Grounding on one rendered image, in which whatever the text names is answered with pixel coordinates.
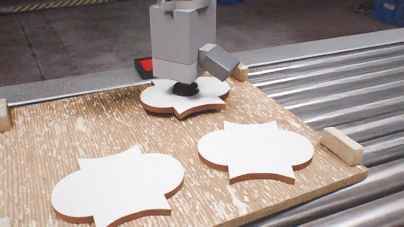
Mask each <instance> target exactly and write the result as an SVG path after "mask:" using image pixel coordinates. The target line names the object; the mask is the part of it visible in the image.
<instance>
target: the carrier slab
mask: <svg viewBox="0 0 404 227"><path fill-rule="evenodd" d="M225 82H227V83H228V84H229V87H230V93H229V96H228V97H227V98H226V99H225V100H223V102H224V103H225V109H208V110H202V111H199V112H194V113H190V114H189V115H187V116H185V117H183V118H182V119H179V118H178V117H177V115H176V114H175V113H174V112H171V113H157V112H152V111H149V110H147V109H144V108H143V107H142V105H141V97H140V96H141V93H142V92H143V91H144V90H145V89H147V88H149V87H152V83H146V84H142V85H136V86H130V87H126V88H120V89H113V90H110V91H104V92H97V93H94V94H87V95H82V96H77V97H71V98H65V99H61V100H58V101H52V102H48V103H42V104H36V105H32V106H26V107H20V108H15V109H10V110H11V130H9V131H6V132H2V133H0V219H2V218H5V217H9V218H10V219H11V221H12V223H13V226H14V227H96V226H95V223H94V222H92V223H83V224H78V223H69V222H66V221H64V220H62V219H60V218H59V217H58V216H57V215H56V214H55V212H54V209H53V206H52V201H51V196H52V192H53V190H54V188H55V186H56V185H57V184H58V183H59V182H60V181H61V180H62V179H64V178H65V177H66V176H68V175H69V174H71V173H73V172H76V171H80V170H81V169H80V166H79V160H78V159H100V158H104V157H108V156H113V155H116V154H120V153H122V152H125V151H126V150H128V149H129V148H132V147H133V146H135V145H136V144H137V146H138V147H139V149H140V152H141V154H142V155H143V154H164V155H167V156H170V157H172V158H175V159H176V160H178V161H179V162H180V163H181V165H182V166H183V170H184V183H183V186H182V188H181V189H180V191H179V192H178V193H177V194H176V195H174V196H172V197H171V198H169V199H167V203H168V205H169V206H170V208H171V216H147V217H142V218H139V219H136V220H132V221H130V222H126V223H122V224H121V225H118V226H117V227H238V226H240V225H243V224H246V223H249V222H252V221H254V220H257V219H260V218H262V217H265V216H268V215H270V214H274V213H277V212H279V211H282V210H285V209H287V208H290V207H293V206H295V205H299V204H301V203H304V202H306V201H308V200H311V199H313V198H316V197H318V196H322V195H325V194H327V193H330V192H333V191H335V190H338V189H341V188H343V187H347V186H350V185H352V184H355V183H357V182H360V181H362V180H365V179H366V178H367V173H368V171H369V169H367V168H366V167H365V166H363V165H362V164H357V165H355V166H349V165H348V164H347V163H346V162H344V161H342V159H341V158H339V157H338V156H337V155H336V154H334V153H333V152H332V151H331V150H330V149H329V148H328V147H326V146H324V145H323V144H321V143H320V139H321V137H322V135H321V134H319V133H318V132H317V131H315V130H314V129H312V128H311V127H310V126H308V124H306V123H305V122H303V120H301V119H300V118H298V117H296V116H295V115H294V114H292V113H291V112H289V111H288V110H287V109H285V108H284V107H282V105H280V104H278V103H277V102H276V101H275V100H273V99H272V98H270V97H269V96H268V95H266V94H265V93H264V92H263V91H261V90H259V89H258V88H257V87H256V86H254V85H253V84H251V83H250V82H249V81H244V82H239V81H238V80H237V79H235V78H234V77H233V76H230V77H229V78H228V79H227V80H226V81H225ZM224 121H228V122H231V123H236V124H264V123H268V122H271V121H276V123H277V126H278V129H279V130H285V131H290V132H294V133H297V134H299V135H301V136H303V137H305V138H306V139H308V140H309V141H310V142H311V144H312V146H313V149H314V153H313V159H312V161H311V163H310V164H309V165H308V166H307V167H306V168H304V169H301V170H298V171H293V174H294V177H295V183H294V185H291V184H288V183H284V182H281V181H277V180H245V181H241V182H238V183H235V184H232V185H230V182H229V176H228V172H225V171H218V170H215V169H212V168H210V167H208V166H206V165H205V164H204V163H203V162H202V161H201V160H200V158H199V156H198V144H199V141H200V140H201V138H202V137H203V136H205V135H207V134H209V133H211V132H215V131H218V130H224Z"/></svg>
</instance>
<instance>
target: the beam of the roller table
mask: <svg viewBox="0 0 404 227"><path fill-rule="evenodd" d="M400 43H404V28H396V29H392V30H387V31H379V32H371V33H366V34H358V35H350V36H345V37H337V38H329V39H325V40H316V41H309V42H304V43H296V44H288V45H283V46H275V47H267V48H262V49H258V50H250V51H245V52H237V53H230V54H231V55H232V56H234V57H235V58H236V59H238V60H239V61H240V62H241V63H243V64H244V65H246V66H247V67H248V68H255V67H262V66H267V65H274V64H281V63H285V62H292V61H300V60H304V59H311V58H318V57H323V56H330V55H336V54H341V53H349V52H352V51H356V50H363V49H371V48H375V47H382V46H389V45H394V44H400ZM152 80H167V79H163V78H154V79H147V80H143V79H142V77H141V76H140V74H139V72H138V70H137V69H136V67H133V68H124V69H120V70H112V71H104V72H100V73H91V74H87V75H83V76H74V77H67V78H62V79H54V80H46V81H41V82H33V83H24V84H20V85H12V86H4V87H0V99H1V98H6V100H7V103H8V106H9V108H13V107H20V106H27V105H32V104H39V103H46V102H51V101H58V100H61V99H65V98H71V97H77V96H82V95H87V94H94V93H97V92H104V91H110V90H113V89H120V88H126V87H130V86H136V85H142V84H146V83H151V82H152Z"/></svg>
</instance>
